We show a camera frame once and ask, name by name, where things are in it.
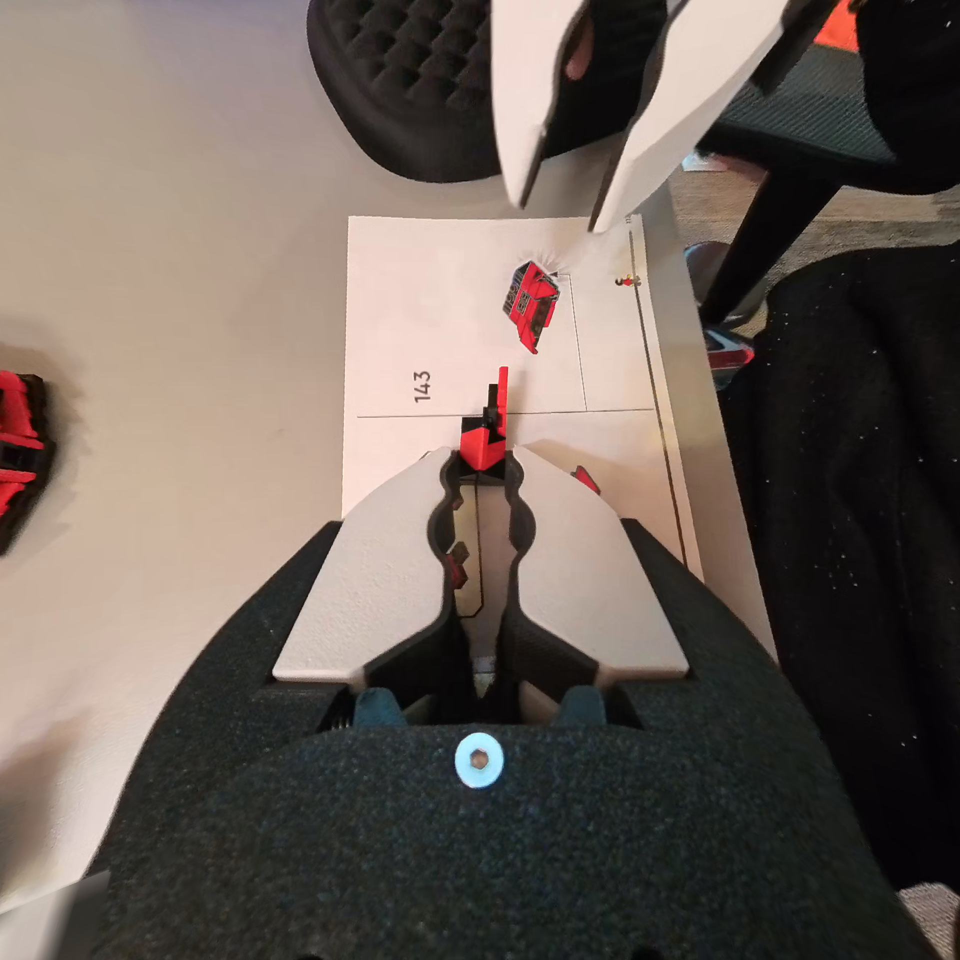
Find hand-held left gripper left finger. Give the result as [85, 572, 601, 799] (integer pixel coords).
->
[271, 447, 460, 706]

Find small red black lego subassembly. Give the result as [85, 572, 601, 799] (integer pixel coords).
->
[457, 408, 513, 485]

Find person's right hand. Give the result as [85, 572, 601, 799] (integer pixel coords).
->
[564, 13, 599, 82]

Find red and blue printed box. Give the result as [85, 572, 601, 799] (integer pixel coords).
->
[703, 324, 757, 390]

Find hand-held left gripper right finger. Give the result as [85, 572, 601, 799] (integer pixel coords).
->
[504, 442, 691, 687]

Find red lego sports car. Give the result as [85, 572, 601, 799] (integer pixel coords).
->
[0, 369, 60, 558]

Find black mesh office chair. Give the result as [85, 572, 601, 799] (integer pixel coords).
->
[693, 41, 901, 325]

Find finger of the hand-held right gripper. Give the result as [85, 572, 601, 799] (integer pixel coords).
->
[489, 0, 597, 210]
[587, 0, 798, 235]

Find lego instruction booklet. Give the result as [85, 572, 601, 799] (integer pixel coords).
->
[341, 213, 706, 676]

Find round grey chair foot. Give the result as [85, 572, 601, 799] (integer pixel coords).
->
[684, 241, 766, 325]

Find black egg-crate foam pad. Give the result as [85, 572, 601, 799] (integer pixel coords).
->
[306, 0, 526, 183]

